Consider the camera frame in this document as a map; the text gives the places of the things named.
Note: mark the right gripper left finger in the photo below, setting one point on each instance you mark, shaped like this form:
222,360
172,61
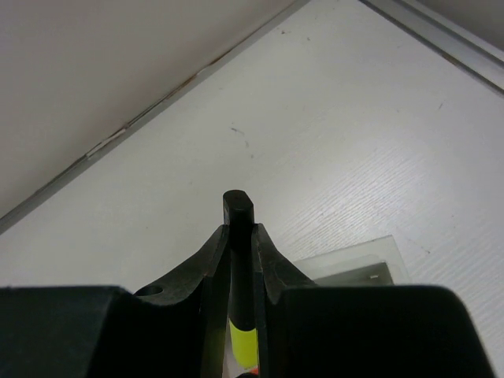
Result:
188,309

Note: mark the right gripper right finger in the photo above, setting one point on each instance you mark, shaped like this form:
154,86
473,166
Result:
273,276

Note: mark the yellow-green cap black marker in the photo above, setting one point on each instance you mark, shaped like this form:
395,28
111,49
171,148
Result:
239,217

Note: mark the orange cap black marker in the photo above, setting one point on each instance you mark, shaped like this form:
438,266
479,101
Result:
253,373

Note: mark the white slotted desk organizer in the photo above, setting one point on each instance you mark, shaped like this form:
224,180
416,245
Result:
374,263

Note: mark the aluminium rail right side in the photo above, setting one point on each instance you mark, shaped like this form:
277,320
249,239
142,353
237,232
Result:
457,45

